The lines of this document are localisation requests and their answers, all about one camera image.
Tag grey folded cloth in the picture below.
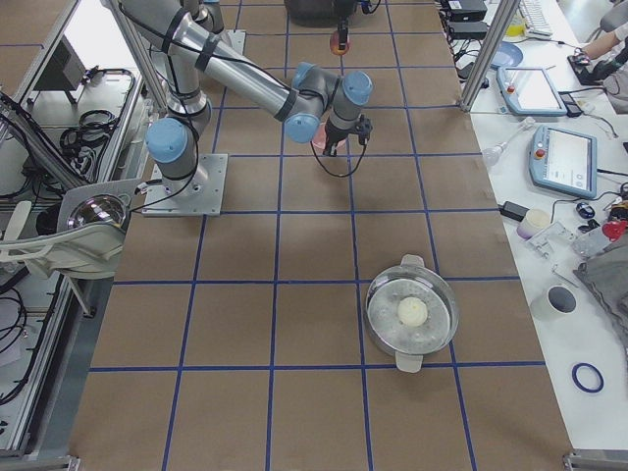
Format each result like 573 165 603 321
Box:
574 236 628 345

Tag white paper cup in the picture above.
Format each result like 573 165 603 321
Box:
530 285 577 320

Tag red heart-shaped object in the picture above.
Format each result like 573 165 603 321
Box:
602 220 627 242

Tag black power adapter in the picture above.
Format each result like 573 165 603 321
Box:
498 201 529 222

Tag aluminium frame post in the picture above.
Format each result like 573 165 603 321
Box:
458 0 519 112

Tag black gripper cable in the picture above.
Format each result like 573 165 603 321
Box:
312 138 369 179

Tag blue teach pendant near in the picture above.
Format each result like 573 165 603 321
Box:
528 126 598 199

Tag blue teach pendant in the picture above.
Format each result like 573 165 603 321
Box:
528 126 598 199
496 67 567 117

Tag blue teach pendant far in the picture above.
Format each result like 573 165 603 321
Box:
496 67 567 117

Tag lavender jar with cream lid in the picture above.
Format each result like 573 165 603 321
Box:
516 209 550 239

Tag person hand at desk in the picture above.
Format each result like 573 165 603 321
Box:
582 31 621 60

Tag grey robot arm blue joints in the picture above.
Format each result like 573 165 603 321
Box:
117 0 374 183

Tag clear light bulb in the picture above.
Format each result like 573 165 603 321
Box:
482 141 508 168

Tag white round object in bowl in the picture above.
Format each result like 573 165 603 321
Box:
396 296 428 327

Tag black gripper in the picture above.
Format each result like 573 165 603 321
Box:
324 115 372 156

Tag orange object far gripper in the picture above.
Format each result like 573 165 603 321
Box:
330 29 350 56

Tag coiled black cables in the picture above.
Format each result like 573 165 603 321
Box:
59 109 122 163

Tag shiny metal dome lamp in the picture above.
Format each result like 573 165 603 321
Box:
66 194 129 230

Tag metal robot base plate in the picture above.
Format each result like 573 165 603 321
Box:
141 154 229 217

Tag blue rubber ring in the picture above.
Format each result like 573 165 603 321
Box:
571 362 604 393

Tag glass bowl with white handles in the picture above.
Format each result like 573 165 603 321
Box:
364 254 459 373

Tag blue plate on desk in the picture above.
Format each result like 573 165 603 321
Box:
491 41 523 70

